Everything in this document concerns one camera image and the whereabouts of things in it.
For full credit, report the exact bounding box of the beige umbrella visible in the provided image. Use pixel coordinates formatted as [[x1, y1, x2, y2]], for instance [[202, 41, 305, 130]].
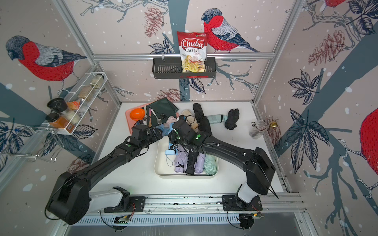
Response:
[[181, 109, 199, 132]]

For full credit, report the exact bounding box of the pink umbrella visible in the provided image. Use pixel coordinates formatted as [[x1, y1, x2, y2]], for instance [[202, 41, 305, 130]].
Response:
[[164, 116, 179, 128]]

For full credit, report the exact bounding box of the long black umbrella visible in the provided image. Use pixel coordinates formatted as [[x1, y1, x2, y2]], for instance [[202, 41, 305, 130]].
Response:
[[193, 103, 212, 135]]

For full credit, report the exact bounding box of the lavender umbrella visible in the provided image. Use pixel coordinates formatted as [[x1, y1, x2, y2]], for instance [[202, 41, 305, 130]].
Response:
[[195, 153, 206, 174], [174, 145, 189, 173]]

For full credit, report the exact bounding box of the mint green umbrella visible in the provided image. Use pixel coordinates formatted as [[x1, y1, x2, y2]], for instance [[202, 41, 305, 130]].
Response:
[[204, 154, 218, 176]]

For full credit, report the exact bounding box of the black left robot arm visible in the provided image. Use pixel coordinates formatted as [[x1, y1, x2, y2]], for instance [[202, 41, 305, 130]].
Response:
[[44, 124, 163, 225]]

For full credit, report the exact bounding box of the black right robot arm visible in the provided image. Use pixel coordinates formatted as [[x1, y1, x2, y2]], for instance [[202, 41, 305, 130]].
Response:
[[171, 120, 276, 204]]

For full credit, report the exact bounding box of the cream plastic storage box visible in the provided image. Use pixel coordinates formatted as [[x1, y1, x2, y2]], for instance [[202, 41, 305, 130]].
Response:
[[154, 136, 220, 179]]

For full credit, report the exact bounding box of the pink plastic tray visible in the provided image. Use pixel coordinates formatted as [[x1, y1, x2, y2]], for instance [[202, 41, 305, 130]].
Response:
[[124, 102, 180, 135]]

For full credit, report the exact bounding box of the orange bowl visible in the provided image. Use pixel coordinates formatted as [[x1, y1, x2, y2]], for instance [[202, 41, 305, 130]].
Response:
[[129, 108, 146, 122]]

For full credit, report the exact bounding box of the metal spoon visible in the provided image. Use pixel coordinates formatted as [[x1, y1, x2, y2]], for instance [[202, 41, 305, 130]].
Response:
[[150, 108, 162, 125]]

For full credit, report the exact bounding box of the dark green cloth pouch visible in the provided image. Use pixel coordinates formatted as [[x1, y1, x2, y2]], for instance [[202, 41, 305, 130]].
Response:
[[146, 97, 178, 127]]

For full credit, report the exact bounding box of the clear cutlery holder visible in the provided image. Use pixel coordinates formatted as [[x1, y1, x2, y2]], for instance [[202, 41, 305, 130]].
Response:
[[249, 117, 278, 139]]

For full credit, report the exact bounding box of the orange spice jar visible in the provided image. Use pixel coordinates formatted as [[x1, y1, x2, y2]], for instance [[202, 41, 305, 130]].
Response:
[[45, 113, 69, 129]]

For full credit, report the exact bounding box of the black lid jar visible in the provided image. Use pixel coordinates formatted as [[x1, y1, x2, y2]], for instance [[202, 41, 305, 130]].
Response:
[[47, 97, 68, 113]]

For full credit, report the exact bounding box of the red cassava chips bag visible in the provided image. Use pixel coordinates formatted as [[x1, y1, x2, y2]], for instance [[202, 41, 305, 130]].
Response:
[[177, 31, 208, 73]]

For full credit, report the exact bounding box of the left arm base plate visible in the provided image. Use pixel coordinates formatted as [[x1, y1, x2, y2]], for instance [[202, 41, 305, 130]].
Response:
[[103, 196, 146, 213]]

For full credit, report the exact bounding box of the black wall basket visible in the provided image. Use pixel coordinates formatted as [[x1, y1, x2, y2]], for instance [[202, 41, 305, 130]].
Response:
[[152, 56, 217, 80]]

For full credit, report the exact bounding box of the white wire wall rack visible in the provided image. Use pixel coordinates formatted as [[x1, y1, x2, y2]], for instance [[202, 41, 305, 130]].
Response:
[[41, 72, 108, 135]]

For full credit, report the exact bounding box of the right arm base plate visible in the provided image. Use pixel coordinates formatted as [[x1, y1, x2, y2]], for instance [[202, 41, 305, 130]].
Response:
[[221, 195, 263, 211]]

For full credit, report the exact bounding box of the wire hook rack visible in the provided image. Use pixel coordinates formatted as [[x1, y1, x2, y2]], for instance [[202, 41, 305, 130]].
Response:
[[1, 125, 65, 167]]

